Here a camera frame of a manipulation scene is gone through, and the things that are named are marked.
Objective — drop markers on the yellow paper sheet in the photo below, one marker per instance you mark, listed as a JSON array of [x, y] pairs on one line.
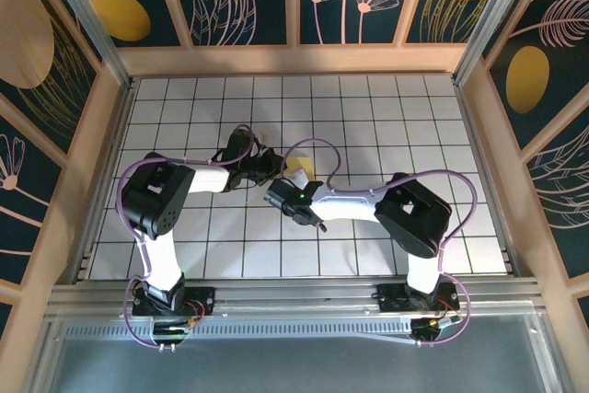
[[301, 164]]

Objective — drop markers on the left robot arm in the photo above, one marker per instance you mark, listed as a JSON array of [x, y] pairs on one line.
[[156, 199]]

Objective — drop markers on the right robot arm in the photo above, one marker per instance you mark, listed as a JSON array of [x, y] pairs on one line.
[[412, 216]]

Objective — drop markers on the aluminium mounting beam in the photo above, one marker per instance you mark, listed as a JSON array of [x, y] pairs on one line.
[[294, 296]]

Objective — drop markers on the small wiring board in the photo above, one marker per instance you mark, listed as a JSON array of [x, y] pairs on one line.
[[432, 326], [172, 331]]

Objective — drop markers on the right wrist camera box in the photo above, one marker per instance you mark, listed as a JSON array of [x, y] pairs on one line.
[[290, 193]]

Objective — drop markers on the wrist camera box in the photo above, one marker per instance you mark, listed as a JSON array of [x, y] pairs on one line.
[[290, 193], [241, 142]]

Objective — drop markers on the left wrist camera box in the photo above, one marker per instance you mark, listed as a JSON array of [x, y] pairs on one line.
[[241, 142]]

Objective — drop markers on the wooden enclosure frame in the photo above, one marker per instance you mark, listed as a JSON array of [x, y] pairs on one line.
[[285, 61]]

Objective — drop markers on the aluminium table side rail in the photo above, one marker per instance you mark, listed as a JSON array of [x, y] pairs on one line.
[[499, 209], [97, 209]]

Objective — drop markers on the yellow oval feather wall panel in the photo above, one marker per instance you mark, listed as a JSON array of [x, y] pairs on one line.
[[119, 15]]

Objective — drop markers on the aluminium corner post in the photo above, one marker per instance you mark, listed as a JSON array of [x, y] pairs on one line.
[[488, 20], [83, 20]]

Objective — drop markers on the single flower wall panel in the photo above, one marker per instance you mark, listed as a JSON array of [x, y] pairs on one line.
[[23, 199]]

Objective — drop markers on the leaf outline wall panel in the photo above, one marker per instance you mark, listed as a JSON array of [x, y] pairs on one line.
[[561, 190]]

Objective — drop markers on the peach disc wall panel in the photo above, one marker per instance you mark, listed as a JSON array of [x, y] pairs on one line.
[[27, 43]]

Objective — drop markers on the yellow oval fern wall panel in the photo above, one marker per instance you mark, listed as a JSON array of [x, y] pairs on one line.
[[529, 80]]

